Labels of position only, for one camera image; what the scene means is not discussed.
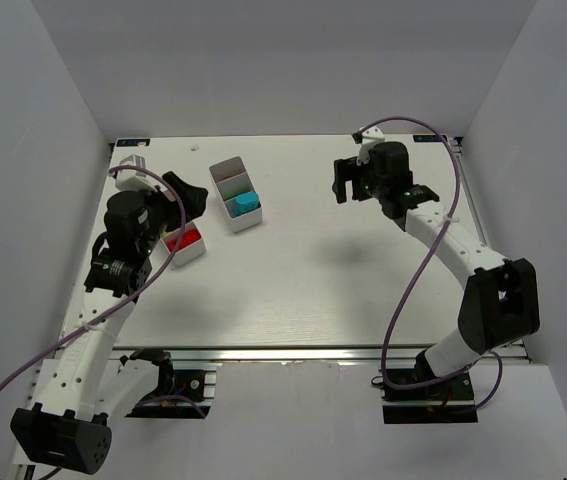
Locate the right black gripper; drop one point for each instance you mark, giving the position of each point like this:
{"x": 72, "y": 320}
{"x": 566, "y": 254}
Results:
{"x": 354, "y": 178}

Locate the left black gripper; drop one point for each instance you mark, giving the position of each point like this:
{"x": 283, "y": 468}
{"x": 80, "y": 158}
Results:
{"x": 167, "y": 208}

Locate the red lego brick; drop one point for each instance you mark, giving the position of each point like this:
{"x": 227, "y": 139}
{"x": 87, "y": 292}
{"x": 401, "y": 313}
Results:
{"x": 176, "y": 241}

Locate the blue round toy piece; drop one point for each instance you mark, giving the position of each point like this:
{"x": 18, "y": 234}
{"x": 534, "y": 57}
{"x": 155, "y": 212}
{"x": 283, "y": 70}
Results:
{"x": 246, "y": 202}

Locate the dark green lego brick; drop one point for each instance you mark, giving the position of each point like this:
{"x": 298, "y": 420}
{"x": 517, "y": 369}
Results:
{"x": 233, "y": 193}

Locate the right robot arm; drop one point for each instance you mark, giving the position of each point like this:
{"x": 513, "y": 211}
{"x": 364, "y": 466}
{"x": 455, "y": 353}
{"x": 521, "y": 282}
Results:
{"x": 500, "y": 297}

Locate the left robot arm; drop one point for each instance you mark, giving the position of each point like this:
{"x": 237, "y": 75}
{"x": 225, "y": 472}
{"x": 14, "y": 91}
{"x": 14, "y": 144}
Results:
{"x": 69, "y": 426}

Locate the white right sorting container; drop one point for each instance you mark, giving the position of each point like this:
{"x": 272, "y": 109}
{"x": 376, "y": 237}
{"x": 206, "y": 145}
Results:
{"x": 228, "y": 175}

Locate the white sorting container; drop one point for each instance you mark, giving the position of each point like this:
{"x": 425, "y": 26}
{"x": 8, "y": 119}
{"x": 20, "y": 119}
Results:
{"x": 228, "y": 175}
{"x": 189, "y": 254}

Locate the white left sorting container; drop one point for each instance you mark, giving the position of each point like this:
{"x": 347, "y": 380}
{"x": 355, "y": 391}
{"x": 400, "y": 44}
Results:
{"x": 189, "y": 254}

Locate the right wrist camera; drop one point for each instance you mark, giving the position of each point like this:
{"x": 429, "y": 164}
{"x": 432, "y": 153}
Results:
{"x": 366, "y": 140}

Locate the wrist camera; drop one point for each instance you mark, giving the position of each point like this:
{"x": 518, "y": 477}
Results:
{"x": 366, "y": 140}
{"x": 128, "y": 179}

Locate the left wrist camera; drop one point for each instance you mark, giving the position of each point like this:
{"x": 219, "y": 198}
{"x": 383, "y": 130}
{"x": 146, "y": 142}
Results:
{"x": 128, "y": 179}

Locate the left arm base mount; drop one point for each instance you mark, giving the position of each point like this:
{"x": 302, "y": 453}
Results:
{"x": 179, "y": 393}

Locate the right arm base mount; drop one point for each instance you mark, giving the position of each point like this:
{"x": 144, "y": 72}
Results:
{"x": 451, "y": 402}

